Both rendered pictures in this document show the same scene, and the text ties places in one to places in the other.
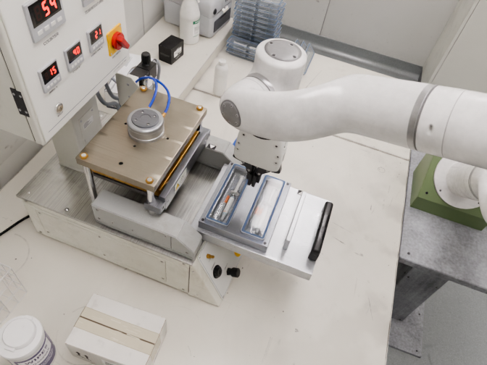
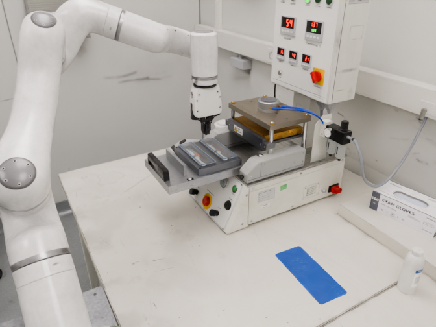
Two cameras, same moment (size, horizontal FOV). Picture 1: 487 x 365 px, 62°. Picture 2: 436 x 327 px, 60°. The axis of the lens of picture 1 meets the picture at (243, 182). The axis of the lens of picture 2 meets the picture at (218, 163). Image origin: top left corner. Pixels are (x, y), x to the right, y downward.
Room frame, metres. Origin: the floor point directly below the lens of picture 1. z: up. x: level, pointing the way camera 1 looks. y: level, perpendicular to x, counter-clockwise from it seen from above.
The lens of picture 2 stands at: (1.52, -0.77, 1.59)
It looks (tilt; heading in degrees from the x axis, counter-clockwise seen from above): 28 degrees down; 139
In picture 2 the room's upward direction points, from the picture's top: straight up
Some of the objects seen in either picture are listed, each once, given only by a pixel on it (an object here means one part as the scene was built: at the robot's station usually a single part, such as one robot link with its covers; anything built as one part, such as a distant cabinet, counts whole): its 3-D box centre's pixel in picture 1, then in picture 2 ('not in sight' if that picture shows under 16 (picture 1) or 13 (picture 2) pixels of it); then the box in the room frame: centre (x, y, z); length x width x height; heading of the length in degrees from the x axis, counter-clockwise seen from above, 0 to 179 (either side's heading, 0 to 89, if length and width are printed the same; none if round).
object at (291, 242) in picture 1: (264, 214); (194, 161); (0.58, -0.06, 0.97); 0.30 x 0.22 x 0.08; 79
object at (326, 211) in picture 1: (321, 229); (157, 166); (0.55, -0.20, 0.99); 0.15 x 0.02 x 0.04; 169
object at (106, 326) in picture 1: (119, 337); not in sight; (0.29, 0.21, 0.80); 0.19 x 0.13 x 0.09; 79
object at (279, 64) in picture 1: (273, 83); (204, 52); (0.58, -0.02, 1.34); 0.09 x 0.08 x 0.13; 147
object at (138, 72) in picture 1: (144, 82); (335, 139); (0.88, 0.32, 1.05); 0.15 x 0.05 x 0.15; 169
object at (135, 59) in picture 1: (133, 82); (409, 207); (1.13, 0.45, 0.83); 0.23 x 0.12 x 0.07; 179
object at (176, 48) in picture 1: (171, 49); not in sight; (1.38, 0.38, 0.83); 0.09 x 0.06 x 0.07; 161
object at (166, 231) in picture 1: (147, 224); (231, 135); (0.49, 0.20, 0.96); 0.25 x 0.05 x 0.07; 79
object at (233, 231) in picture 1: (246, 203); (207, 155); (0.59, -0.02, 0.98); 0.20 x 0.17 x 0.03; 169
